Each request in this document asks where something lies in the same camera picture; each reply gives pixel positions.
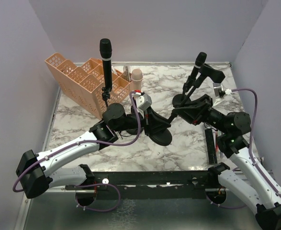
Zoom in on black round-base stand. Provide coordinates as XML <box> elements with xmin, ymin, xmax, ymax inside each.
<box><xmin>126</xmin><ymin>106</ymin><xmax>138</xmax><ymax>135</ymax></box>
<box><xmin>172</xmin><ymin>75</ymin><xmax>195</xmax><ymax>108</ymax></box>
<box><xmin>148</xmin><ymin>63</ymin><xmax>226</xmax><ymax>146</ymax></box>

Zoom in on black microphone silver grille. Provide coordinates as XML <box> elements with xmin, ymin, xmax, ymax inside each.
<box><xmin>204</xmin><ymin>129</ymin><xmax>217</xmax><ymax>164</ymax></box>

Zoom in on black slim microphone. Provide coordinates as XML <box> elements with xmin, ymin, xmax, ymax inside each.
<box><xmin>190</xmin><ymin>52</ymin><xmax>207</xmax><ymax>82</ymax></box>

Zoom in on beige microphone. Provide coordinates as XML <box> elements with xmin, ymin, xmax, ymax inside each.
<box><xmin>131</xmin><ymin>69</ymin><xmax>143</xmax><ymax>91</ymax></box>

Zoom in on black tripod mic stand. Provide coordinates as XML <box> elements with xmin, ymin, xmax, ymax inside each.
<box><xmin>101</xmin><ymin>86</ymin><xmax>125</xmax><ymax>139</ymax></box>

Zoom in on black microphone silver ring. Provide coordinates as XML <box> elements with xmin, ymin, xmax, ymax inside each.
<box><xmin>99</xmin><ymin>38</ymin><xmax>113</xmax><ymax>91</ymax></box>

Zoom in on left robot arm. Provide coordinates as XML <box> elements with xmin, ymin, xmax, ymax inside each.
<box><xmin>12</xmin><ymin>103</ymin><xmax>172</xmax><ymax>199</ymax></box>

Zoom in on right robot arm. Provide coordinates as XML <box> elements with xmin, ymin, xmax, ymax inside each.
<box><xmin>172</xmin><ymin>94</ymin><xmax>281</xmax><ymax>230</ymax></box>

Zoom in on pens in white packet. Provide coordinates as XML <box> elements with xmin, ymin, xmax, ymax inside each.
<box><xmin>214</xmin><ymin>130</ymin><xmax>225</xmax><ymax>159</ymax></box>

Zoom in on clear ruler in organizer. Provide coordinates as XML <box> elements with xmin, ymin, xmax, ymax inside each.
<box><xmin>123</xmin><ymin>65</ymin><xmax>131</xmax><ymax>82</ymax></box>

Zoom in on markers in organizer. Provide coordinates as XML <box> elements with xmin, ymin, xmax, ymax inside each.
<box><xmin>112</xmin><ymin>67</ymin><xmax>118</xmax><ymax>76</ymax></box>

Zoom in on peach plastic desk organizer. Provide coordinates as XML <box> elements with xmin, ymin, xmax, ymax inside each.
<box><xmin>44</xmin><ymin>52</ymin><xmax>134</xmax><ymax>119</ymax></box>

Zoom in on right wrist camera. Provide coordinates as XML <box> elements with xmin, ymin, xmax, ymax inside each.
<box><xmin>213</xmin><ymin>83</ymin><xmax>232</xmax><ymax>107</ymax></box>

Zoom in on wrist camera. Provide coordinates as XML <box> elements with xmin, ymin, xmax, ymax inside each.
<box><xmin>213</xmin><ymin>83</ymin><xmax>232</xmax><ymax>107</ymax></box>
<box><xmin>134</xmin><ymin>91</ymin><xmax>152</xmax><ymax>112</ymax></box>

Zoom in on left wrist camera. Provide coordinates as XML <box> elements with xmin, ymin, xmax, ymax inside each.
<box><xmin>134</xmin><ymin>91</ymin><xmax>152</xmax><ymax>112</ymax></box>

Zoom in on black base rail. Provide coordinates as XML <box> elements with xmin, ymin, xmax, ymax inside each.
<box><xmin>65</xmin><ymin>171</ymin><xmax>221</xmax><ymax>200</ymax></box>

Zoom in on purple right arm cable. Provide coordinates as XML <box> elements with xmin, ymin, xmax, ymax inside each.
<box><xmin>230</xmin><ymin>88</ymin><xmax>281</xmax><ymax>209</ymax></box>

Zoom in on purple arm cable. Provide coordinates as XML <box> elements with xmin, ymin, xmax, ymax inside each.
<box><xmin>230</xmin><ymin>88</ymin><xmax>281</xmax><ymax>209</ymax></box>
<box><xmin>12</xmin><ymin>90</ymin><xmax>142</xmax><ymax>194</ymax></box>

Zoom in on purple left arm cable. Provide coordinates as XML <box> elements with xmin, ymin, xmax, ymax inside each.
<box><xmin>12</xmin><ymin>90</ymin><xmax>142</xmax><ymax>194</ymax></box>

